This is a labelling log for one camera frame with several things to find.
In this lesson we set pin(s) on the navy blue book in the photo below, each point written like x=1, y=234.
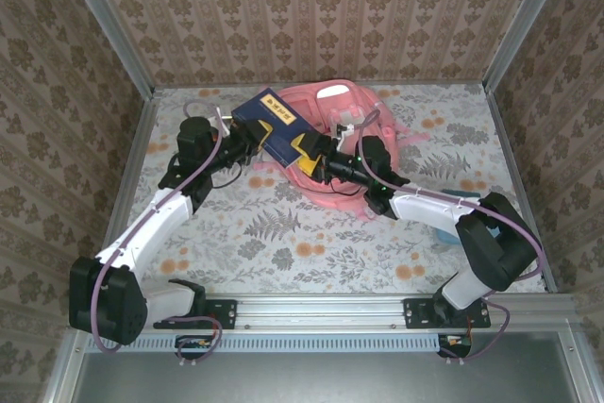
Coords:
x=283, y=139

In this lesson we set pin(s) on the pink student backpack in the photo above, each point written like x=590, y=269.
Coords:
x=368, y=98

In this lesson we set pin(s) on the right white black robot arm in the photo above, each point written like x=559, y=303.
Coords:
x=424, y=202

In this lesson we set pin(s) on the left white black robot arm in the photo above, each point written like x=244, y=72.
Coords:
x=156, y=223

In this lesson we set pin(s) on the floral patterned table cover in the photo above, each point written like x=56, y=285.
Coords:
x=330, y=256

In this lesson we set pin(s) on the light blue pencil case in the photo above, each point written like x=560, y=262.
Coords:
x=446, y=237

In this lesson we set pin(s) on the grey metal sheet panel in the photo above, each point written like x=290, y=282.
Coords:
x=330, y=379

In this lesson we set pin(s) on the aluminium table side rail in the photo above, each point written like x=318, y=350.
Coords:
x=141, y=134
x=504, y=139

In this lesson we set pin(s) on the aluminium mounting rail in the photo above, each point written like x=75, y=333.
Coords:
x=321, y=311

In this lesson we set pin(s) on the aluminium frame post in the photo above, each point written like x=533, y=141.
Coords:
x=528, y=21
x=106, y=25

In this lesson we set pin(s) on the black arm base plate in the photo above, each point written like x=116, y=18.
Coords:
x=222, y=313
x=417, y=313

